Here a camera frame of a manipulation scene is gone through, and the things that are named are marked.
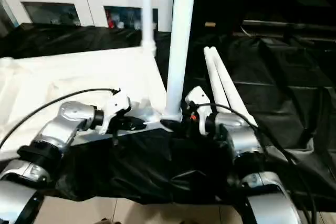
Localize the white plastic table leg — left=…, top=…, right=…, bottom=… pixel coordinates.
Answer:
left=209, top=46, right=258, bottom=127
left=163, top=0, right=198, bottom=123
left=203, top=46, right=227, bottom=105
left=140, top=0, right=158, bottom=57

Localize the white plastic table top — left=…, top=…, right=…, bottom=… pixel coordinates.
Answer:
left=0, top=45, right=182, bottom=162

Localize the black plastic sheet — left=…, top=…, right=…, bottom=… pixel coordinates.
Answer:
left=0, top=22, right=336, bottom=206

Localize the long black pole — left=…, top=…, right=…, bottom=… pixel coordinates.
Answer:
left=241, top=19, right=336, bottom=35

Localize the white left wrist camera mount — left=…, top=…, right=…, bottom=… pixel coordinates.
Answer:
left=100, top=92, right=132, bottom=135

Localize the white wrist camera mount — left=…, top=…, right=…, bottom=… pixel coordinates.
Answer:
left=100, top=92, right=132, bottom=135
left=184, top=86, right=211, bottom=136

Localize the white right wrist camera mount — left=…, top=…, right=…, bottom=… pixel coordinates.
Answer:
left=184, top=86, right=211, bottom=136

